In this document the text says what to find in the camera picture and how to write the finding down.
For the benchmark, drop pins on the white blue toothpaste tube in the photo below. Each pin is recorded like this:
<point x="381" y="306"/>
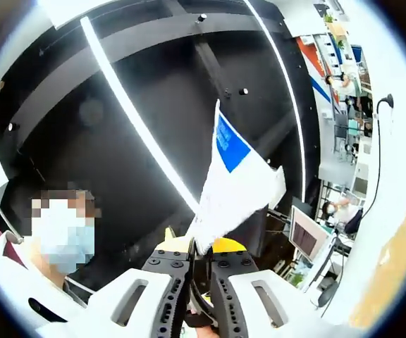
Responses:
<point x="231" y="190"/>

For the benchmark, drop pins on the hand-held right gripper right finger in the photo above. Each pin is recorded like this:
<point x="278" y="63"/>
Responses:
<point x="277" y="306"/>

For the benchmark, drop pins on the black computer mouse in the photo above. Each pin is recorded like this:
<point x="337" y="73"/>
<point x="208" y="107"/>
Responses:
<point x="328" y="294"/>

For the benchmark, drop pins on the silver laptop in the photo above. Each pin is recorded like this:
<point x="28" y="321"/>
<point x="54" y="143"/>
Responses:
<point x="305" y="236"/>

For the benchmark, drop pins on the small green desk plant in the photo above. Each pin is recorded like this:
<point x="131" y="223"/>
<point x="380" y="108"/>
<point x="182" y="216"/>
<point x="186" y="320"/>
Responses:
<point x="298" y="279"/>

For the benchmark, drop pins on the black ceiling spotlight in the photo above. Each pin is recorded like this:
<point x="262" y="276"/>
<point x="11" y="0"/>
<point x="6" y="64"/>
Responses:
<point x="201" y="18"/>
<point x="243" y="92"/>

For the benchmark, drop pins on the long ceiling light strip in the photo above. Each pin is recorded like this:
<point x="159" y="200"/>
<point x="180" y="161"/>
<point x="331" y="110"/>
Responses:
<point x="296" y="102"/>
<point x="125" y="107"/>

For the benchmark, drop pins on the operator in maroon shirt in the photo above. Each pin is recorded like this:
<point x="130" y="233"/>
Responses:
<point x="46" y="269"/>

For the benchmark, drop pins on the person's right hand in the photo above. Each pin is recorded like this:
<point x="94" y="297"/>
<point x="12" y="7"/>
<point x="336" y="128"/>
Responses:
<point x="207" y="332"/>

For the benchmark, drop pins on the small wooden board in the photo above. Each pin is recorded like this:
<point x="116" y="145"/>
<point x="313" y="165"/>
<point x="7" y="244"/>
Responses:
<point x="386" y="274"/>

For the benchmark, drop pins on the white table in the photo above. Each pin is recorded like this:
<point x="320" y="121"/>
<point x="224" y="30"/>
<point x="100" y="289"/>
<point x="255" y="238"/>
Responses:
<point x="393" y="158"/>

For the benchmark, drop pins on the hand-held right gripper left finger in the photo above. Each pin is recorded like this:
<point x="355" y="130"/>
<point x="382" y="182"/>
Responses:
<point x="132" y="303"/>

